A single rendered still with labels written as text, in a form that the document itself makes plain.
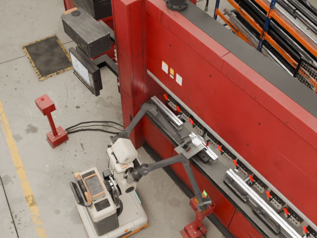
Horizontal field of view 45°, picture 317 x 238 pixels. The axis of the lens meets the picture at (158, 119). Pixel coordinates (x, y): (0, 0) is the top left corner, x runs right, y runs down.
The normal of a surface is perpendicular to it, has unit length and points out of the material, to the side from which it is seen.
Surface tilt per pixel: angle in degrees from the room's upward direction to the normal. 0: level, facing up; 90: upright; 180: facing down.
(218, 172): 0
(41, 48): 0
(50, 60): 0
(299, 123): 90
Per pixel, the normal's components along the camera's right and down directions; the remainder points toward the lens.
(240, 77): -0.78, 0.49
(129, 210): 0.01, -0.61
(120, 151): -0.65, -0.15
